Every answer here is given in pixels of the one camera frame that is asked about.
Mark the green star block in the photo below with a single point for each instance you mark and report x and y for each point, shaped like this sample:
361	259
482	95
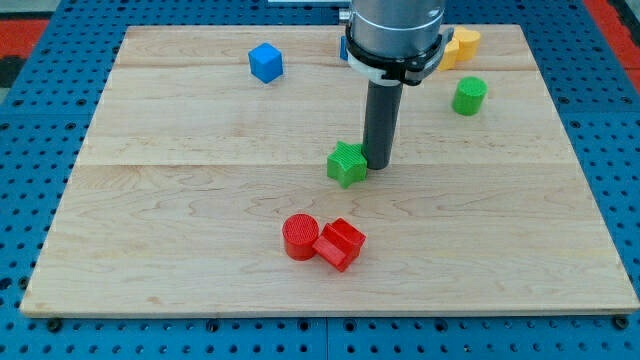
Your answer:
346	164

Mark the green cylinder block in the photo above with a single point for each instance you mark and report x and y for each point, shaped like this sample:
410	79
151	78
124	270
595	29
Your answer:
469	95

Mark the blue block behind arm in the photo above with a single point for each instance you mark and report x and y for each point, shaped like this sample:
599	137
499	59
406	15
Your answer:
343	53

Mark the red angular block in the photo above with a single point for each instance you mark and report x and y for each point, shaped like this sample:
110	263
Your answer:
339	243

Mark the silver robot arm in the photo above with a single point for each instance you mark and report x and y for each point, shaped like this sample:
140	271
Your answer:
394	44

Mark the red cylinder block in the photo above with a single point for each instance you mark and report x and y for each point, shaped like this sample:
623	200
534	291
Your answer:
300	231

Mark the light wooden board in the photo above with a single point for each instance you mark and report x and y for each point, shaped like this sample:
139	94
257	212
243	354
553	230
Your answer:
191	165

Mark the blue cube block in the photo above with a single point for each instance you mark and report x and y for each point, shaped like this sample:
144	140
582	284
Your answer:
266	62

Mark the black and white mounting clamp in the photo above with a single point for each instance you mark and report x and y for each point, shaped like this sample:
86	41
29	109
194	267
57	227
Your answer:
391	71

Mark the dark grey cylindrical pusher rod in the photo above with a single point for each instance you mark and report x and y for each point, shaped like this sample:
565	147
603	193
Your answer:
381	113

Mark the yellow heart block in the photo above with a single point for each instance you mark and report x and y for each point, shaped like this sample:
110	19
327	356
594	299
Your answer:
462	47

